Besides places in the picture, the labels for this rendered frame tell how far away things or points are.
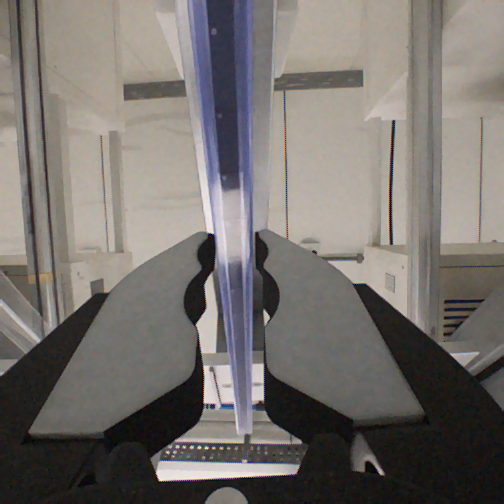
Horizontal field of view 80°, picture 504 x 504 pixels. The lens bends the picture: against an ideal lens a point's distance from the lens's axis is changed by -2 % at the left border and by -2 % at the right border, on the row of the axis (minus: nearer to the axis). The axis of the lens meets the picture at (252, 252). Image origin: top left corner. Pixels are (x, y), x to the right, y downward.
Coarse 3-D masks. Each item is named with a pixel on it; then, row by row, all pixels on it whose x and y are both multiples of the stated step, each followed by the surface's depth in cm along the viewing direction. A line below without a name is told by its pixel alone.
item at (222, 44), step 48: (192, 0) 6; (240, 0) 6; (192, 48) 7; (240, 48) 7; (240, 96) 8; (240, 144) 9; (240, 192) 10; (240, 240) 11; (240, 288) 13; (240, 336) 16; (240, 384) 21; (240, 432) 29
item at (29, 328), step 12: (0, 276) 13; (0, 288) 13; (12, 288) 14; (0, 300) 13; (12, 300) 14; (24, 300) 15; (0, 312) 14; (12, 312) 14; (24, 312) 15; (36, 312) 16; (0, 324) 14; (12, 324) 14; (24, 324) 15; (36, 324) 16; (12, 336) 15; (24, 336) 15; (36, 336) 15; (24, 348) 16
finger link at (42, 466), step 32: (64, 320) 7; (32, 352) 6; (64, 352) 6; (0, 384) 6; (32, 384) 6; (0, 416) 5; (32, 416) 5; (0, 448) 5; (32, 448) 5; (64, 448) 5; (96, 448) 5; (0, 480) 4; (32, 480) 4; (64, 480) 4; (96, 480) 5
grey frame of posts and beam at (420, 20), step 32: (416, 0) 49; (416, 32) 50; (416, 64) 50; (416, 96) 51; (416, 128) 51; (416, 160) 52; (416, 192) 52; (416, 224) 53; (416, 256) 53; (416, 288) 53; (416, 320) 53
